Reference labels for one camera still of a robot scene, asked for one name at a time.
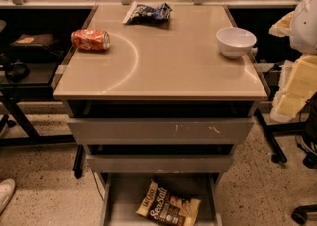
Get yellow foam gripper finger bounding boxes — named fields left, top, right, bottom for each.
left=270, top=55, right=317, bottom=123
left=268, top=11, right=294, bottom=37

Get brown sea salt chip bag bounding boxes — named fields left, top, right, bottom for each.
left=136, top=180, right=201, bottom=226

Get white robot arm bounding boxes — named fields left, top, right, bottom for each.
left=269, top=0, right=317, bottom=122

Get grey drawer cabinet with counter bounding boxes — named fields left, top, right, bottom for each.
left=53, top=3, right=269, bottom=226

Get top grey drawer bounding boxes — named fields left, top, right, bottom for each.
left=68, top=118, right=253, bottom=145

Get blue crumpled chip bag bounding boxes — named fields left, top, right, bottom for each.
left=122, top=2, right=172, bottom=25

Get bottom open grey drawer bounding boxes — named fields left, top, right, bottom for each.
left=100, top=173, right=223, bottom=226

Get middle grey drawer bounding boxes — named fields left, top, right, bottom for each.
left=86, top=155, right=233, bottom=173

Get black bag on shelf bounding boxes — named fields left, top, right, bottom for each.
left=9, top=34, right=55, bottom=62

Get white bowl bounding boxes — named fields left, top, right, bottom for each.
left=216, top=27, right=257, bottom=59

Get black table leg right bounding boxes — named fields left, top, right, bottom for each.
left=255, top=109, right=287, bottom=164

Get black office chair base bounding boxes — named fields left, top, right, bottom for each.
left=291, top=204, right=317, bottom=225

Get orange soda can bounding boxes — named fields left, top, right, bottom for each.
left=71, top=29, right=110, bottom=51

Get black headphones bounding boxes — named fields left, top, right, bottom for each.
left=5, top=62, right=30, bottom=82

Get white shoe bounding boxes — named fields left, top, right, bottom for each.
left=0, top=179, right=16, bottom=214

